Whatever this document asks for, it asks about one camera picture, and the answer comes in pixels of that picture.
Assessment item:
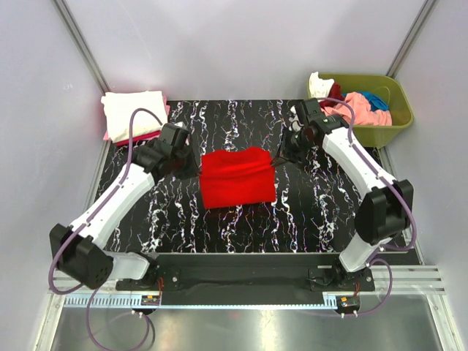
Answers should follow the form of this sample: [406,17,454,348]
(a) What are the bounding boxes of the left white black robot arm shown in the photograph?
[50,123,199,290]

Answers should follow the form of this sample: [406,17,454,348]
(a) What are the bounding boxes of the folded white t shirt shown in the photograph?
[101,91,170,143]

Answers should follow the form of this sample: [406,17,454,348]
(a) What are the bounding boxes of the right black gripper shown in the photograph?
[271,127,316,167]

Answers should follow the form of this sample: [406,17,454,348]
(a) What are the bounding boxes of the blue t shirt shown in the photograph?
[358,91,389,112]

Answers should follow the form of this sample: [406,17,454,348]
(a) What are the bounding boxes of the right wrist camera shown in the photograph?
[290,98,324,131]

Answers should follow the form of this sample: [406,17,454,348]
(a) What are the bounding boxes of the dark red t shirt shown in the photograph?
[320,83,344,109]

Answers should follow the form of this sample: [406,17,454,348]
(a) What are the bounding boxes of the black marbled table mat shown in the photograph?
[105,99,361,254]

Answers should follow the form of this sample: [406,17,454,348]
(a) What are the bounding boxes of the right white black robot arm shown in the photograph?
[271,98,417,290]

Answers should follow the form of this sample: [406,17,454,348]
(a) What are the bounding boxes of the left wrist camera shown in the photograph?
[159,124,190,149]

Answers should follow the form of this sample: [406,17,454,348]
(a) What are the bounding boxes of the aluminium frame rail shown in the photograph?
[48,265,448,295]

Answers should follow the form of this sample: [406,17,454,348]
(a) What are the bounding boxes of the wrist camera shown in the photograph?
[290,98,324,131]
[159,124,190,149]

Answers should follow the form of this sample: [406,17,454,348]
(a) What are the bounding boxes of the olive green plastic bin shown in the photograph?
[306,72,414,148]

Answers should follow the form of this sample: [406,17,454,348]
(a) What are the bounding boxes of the light pink t shirt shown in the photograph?
[322,92,393,127]

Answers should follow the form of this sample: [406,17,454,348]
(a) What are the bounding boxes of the white cloth in bin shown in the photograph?
[308,72,335,98]

